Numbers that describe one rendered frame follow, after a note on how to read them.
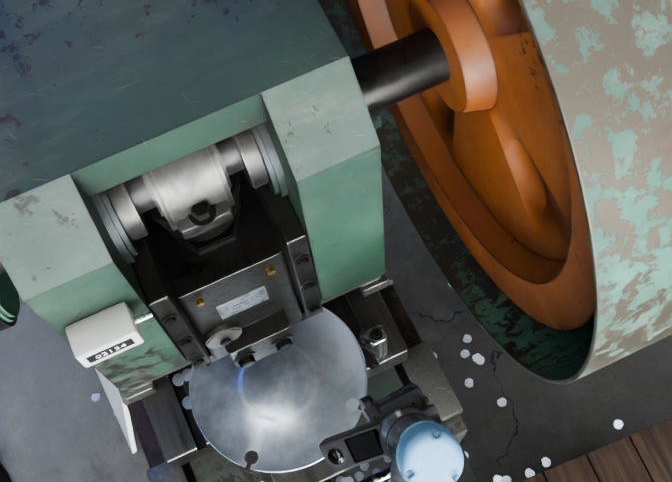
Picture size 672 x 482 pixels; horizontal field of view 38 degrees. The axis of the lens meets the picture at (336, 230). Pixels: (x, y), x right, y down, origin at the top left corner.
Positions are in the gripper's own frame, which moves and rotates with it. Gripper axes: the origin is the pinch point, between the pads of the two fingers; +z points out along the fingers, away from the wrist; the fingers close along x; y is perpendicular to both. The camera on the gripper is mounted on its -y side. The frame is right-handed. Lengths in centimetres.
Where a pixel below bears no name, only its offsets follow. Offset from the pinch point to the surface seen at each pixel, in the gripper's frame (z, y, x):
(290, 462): 7.7, -13.5, -2.7
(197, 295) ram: -18.8, -14.3, 28.4
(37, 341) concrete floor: 109, -59, 30
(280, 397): 11.4, -10.5, 6.6
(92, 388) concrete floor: 102, -51, 14
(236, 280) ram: -18.2, -9.0, 27.9
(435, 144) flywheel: -4.4, 26.3, 32.5
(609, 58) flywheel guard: -72, 24, 33
